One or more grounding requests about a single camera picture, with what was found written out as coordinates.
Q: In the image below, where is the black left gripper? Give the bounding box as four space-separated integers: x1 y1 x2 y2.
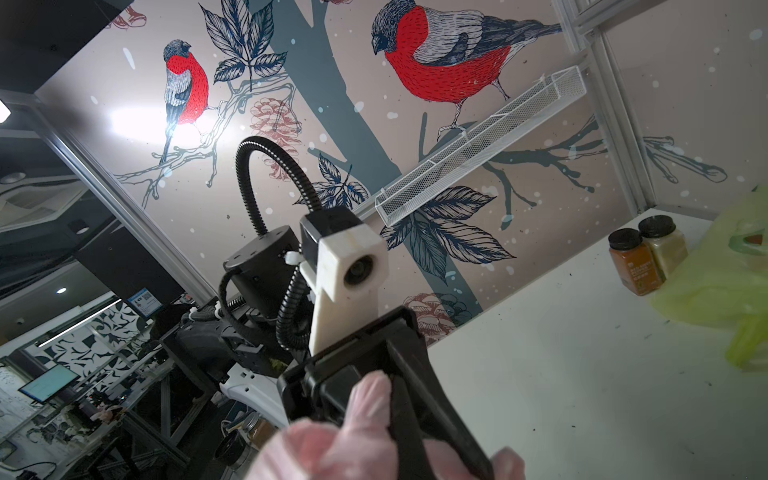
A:
277 306 493 480

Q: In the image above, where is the pink plastic bag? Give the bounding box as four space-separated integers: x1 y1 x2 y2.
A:
244 369 527 480

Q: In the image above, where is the green avocado print plastic bag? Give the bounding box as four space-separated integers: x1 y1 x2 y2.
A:
651 185 767 368

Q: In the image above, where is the brown spice jar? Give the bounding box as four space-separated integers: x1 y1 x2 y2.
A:
608 228 662 296

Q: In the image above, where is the light spice jar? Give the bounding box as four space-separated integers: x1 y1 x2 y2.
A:
638 215 688 280

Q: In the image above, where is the monitor screen in background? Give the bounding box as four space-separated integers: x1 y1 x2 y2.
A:
18 365 79 404

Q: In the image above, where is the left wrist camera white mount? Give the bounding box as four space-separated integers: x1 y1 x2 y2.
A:
286 206 389 356

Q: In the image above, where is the white wire mesh shelf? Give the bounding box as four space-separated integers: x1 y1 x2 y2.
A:
374 66 586 226

